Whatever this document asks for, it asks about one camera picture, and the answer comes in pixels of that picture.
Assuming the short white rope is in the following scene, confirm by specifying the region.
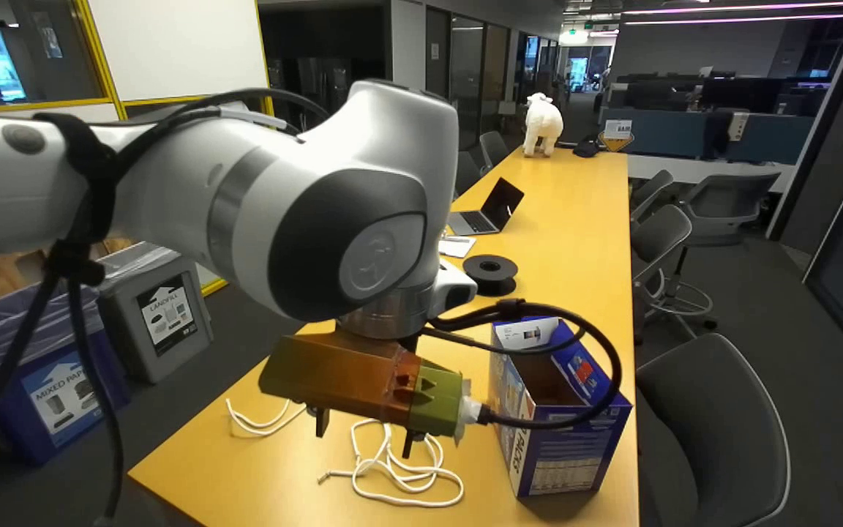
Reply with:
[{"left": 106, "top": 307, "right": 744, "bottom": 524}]
[{"left": 223, "top": 396, "right": 309, "bottom": 443}]

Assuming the large black office chair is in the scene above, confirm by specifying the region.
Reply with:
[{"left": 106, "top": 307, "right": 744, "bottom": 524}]
[{"left": 635, "top": 330, "right": 795, "bottom": 527}]

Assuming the grey waste bin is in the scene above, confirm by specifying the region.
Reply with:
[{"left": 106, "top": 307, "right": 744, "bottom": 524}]
[{"left": 97, "top": 242, "right": 217, "bottom": 386}]

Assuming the blue office partition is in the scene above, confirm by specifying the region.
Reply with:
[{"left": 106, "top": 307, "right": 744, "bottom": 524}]
[{"left": 600, "top": 103, "right": 817, "bottom": 166}]

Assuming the blue snack pack box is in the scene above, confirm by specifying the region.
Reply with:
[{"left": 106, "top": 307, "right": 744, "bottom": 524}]
[{"left": 486, "top": 314, "right": 635, "bottom": 504}]

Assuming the open laptop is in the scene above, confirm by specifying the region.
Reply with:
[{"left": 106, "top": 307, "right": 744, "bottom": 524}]
[{"left": 445, "top": 175, "right": 527, "bottom": 240}]

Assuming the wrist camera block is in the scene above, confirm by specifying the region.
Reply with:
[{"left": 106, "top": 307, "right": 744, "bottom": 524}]
[{"left": 253, "top": 327, "right": 489, "bottom": 443}]

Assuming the small white yellow box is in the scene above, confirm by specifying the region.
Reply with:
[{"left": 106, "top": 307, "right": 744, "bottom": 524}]
[{"left": 596, "top": 117, "right": 635, "bottom": 155}]

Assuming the white paper sheet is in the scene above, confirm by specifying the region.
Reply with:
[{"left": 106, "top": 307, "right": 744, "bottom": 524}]
[{"left": 436, "top": 231, "right": 479, "bottom": 260}]

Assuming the blue recycling bin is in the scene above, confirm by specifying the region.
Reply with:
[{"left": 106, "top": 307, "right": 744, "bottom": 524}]
[{"left": 0, "top": 282, "right": 135, "bottom": 469}]

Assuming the white table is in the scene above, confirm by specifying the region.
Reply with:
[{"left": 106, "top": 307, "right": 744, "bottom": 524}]
[{"left": 622, "top": 152, "right": 795, "bottom": 187}]

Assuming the long white rope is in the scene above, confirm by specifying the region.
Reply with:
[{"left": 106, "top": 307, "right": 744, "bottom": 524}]
[{"left": 316, "top": 418, "right": 467, "bottom": 512}]

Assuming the black robot cable with connector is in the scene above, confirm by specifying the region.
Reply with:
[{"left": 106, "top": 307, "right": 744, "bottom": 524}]
[{"left": 0, "top": 84, "right": 625, "bottom": 527}]

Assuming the white plush animal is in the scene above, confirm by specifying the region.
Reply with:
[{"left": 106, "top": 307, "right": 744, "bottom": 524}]
[{"left": 520, "top": 92, "right": 568, "bottom": 159}]

